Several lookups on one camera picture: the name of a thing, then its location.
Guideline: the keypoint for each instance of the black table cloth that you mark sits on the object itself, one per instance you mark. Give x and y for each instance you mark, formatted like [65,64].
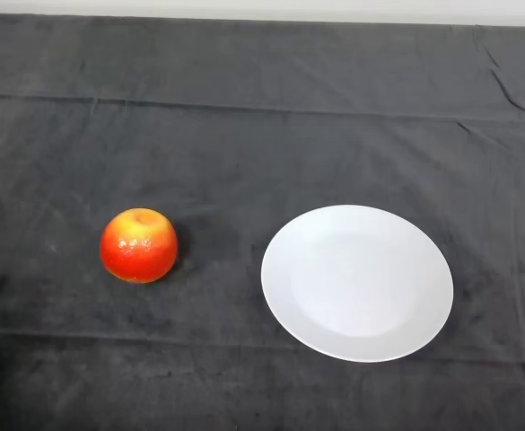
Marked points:
[244,134]

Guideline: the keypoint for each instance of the white round plate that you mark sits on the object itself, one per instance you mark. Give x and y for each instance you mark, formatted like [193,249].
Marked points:
[356,287]

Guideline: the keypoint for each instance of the red yellow apple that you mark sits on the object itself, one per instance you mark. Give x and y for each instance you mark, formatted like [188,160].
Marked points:
[138,253]

